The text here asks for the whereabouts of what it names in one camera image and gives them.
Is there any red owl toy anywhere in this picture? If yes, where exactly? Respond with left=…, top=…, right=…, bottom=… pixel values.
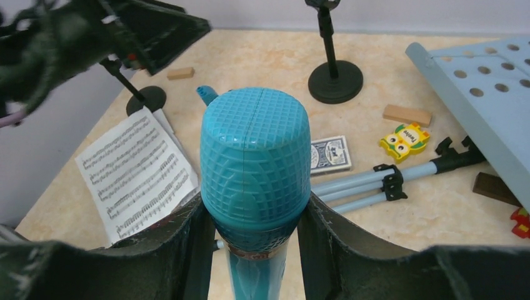
left=510, top=207, right=529, bottom=239

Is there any blue microphone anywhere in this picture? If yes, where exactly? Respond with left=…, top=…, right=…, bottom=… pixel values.
left=200, top=87, right=311, bottom=299

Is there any white microphone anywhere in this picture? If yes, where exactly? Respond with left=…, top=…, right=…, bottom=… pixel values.
left=99, top=57, right=168, bottom=117

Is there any light wooden block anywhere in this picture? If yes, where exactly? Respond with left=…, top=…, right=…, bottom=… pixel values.
left=166, top=67, right=195, bottom=81

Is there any wooden block near left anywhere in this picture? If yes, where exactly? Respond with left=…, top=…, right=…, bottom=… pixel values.
left=382, top=104, right=432, bottom=127

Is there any black stand of blue microphone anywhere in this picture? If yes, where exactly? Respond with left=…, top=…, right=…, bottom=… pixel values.
left=305, top=0, right=364, bottom=104

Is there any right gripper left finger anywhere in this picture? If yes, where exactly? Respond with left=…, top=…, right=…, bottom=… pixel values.
left=1, top=196, right=215, bottom=299

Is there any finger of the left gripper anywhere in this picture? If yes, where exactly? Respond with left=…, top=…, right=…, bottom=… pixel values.
left=111, top=1, right=211, bottom=75

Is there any light blue music stand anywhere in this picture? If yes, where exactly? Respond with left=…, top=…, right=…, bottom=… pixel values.
left=314, top=36, right=529, bottom=213

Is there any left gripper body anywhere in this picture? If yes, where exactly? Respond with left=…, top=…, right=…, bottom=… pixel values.
left=1, top=1, right=141, bottom=116

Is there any blue toy train block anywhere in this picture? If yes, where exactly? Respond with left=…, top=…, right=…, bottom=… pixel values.
left=196, top=85, right=218, bottom=106

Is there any blue playing card deck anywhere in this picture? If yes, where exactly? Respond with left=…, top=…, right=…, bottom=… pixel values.
left=311, top=135, right=353, bottom=176

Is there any sheet music page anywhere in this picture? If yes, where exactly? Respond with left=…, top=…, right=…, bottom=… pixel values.
left=153, top=109, right=174, bottom=135
left=76, top=108, right=200, bottom=244

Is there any yellow owl toy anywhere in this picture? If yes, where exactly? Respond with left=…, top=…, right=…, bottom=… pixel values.
left=379, top=122, right=431, bottom=164

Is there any dark brown block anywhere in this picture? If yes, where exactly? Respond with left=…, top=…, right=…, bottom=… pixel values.
left=472, top=172, right=523, bottom=208

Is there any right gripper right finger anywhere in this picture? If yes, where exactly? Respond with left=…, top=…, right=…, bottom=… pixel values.
left=297, top=195, right=529, bottom=299

